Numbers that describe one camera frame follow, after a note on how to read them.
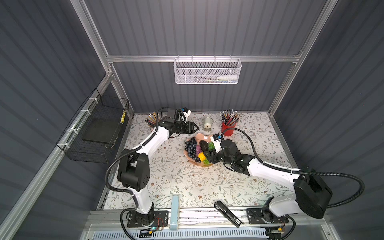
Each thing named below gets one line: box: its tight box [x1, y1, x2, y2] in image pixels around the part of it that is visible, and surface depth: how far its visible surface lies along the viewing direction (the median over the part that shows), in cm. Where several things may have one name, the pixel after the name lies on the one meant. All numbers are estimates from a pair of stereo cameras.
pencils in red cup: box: [220, 108, 240, 126], surface depth 99 cm
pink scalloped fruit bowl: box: [183, 133, 213, 167], surface depth 93 cm
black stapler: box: [214, 200, 242, 228], surface depth 73 cm
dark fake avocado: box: [199, 140, 209, 152], surface depth 96 cm
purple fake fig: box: [195, 145, 202, 154], surface depth 96 cm
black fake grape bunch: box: [184, 137, 202, 163], surface depth 92 cm
